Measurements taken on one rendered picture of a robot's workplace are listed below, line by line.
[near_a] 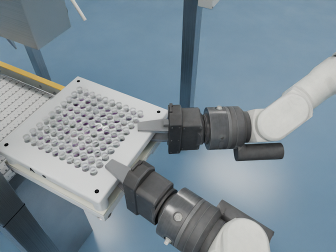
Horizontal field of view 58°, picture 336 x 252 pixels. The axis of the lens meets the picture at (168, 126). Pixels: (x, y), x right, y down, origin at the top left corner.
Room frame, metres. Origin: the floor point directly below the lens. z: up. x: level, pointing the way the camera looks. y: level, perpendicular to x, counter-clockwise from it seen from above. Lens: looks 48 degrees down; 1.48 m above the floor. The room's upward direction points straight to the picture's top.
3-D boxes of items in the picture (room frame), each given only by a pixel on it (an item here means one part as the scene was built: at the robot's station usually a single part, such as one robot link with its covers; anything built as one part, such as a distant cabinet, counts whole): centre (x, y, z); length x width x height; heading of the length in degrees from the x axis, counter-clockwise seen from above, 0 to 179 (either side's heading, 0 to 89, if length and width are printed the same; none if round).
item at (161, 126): (0.40, 0.03, 1.04); 0.06 x 0.03 x 0.02; 94
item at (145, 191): (0.24, 0.01, 1.01); 0.12 x 0.10 x 0.13; 54
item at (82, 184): (0.40, 0.16, 1.02); 0.25 x 0.24 x 0.02; 152
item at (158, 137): (0.40, 0.03, 1.00); 0.06 x 0.03 x 0.02; 94
